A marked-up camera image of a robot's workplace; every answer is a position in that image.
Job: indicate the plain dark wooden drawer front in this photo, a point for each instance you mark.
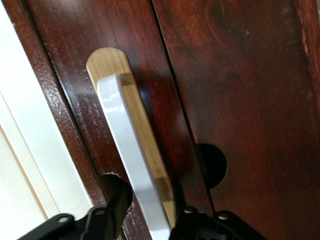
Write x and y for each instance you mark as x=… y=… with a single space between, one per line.
x=250 y=100

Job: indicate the dark wooden drawer cabinet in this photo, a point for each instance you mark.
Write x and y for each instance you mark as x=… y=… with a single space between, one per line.
x=45 y=82

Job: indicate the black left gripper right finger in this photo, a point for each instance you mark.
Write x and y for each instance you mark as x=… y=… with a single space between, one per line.
x=200 y=225

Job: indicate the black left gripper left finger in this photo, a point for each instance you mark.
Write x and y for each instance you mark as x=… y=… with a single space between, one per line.
x=100 y=222

